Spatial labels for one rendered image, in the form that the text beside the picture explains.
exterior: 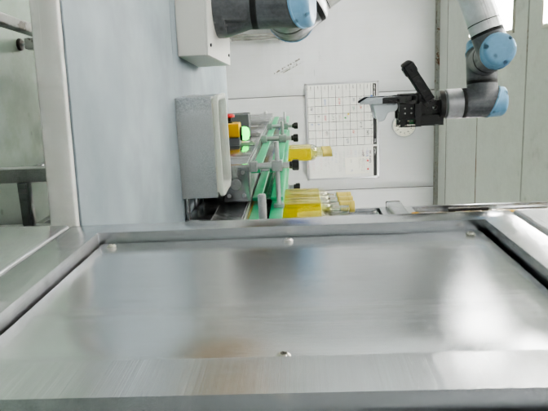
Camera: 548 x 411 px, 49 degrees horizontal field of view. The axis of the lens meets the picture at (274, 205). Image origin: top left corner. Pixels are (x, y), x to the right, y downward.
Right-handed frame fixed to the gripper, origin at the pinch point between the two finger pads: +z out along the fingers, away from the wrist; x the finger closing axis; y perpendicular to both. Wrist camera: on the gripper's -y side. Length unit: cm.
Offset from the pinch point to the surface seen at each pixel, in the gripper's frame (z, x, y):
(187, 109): 40.3, -26.0, -1.0
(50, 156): 46, -87, 0
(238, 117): 38, 61, 8
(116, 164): 43, -71, 3
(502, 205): -60, 69, 46
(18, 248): 45, -99, 7
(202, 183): 38.4, -26.1, 15.0
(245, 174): 30.7, -7.1, 16.9
